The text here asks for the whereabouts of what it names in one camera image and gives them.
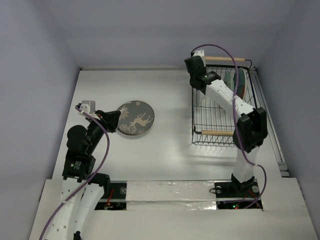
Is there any dark reindeer plate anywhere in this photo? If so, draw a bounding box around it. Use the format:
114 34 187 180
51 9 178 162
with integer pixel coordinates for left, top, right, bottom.
117 100 155 136

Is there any teal and red plate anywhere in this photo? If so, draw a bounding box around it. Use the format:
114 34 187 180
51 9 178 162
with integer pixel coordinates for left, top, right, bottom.
236 67 248 100

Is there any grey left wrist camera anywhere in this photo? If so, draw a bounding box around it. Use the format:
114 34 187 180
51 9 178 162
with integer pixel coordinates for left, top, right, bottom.
77 100 96 116

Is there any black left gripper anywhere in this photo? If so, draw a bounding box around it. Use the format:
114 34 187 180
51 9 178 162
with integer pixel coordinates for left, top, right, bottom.
86 109 121 153

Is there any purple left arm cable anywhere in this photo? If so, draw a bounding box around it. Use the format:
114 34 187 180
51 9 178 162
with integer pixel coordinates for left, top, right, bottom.
38 104 111 240

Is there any black wire dish rack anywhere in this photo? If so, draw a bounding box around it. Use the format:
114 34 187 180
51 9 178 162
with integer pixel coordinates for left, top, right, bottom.
191 62 260 147

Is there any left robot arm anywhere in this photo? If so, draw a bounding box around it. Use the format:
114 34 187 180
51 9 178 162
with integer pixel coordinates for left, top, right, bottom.
39 104 121 240

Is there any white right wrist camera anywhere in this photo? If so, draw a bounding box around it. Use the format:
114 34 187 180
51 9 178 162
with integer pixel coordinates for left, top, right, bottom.
191 49 206 65

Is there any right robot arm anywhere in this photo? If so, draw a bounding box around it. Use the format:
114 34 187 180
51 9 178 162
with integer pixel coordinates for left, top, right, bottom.
184 55 268 200

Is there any teal green plate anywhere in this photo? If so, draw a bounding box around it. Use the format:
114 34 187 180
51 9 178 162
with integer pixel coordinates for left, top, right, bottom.
223 71 235 91

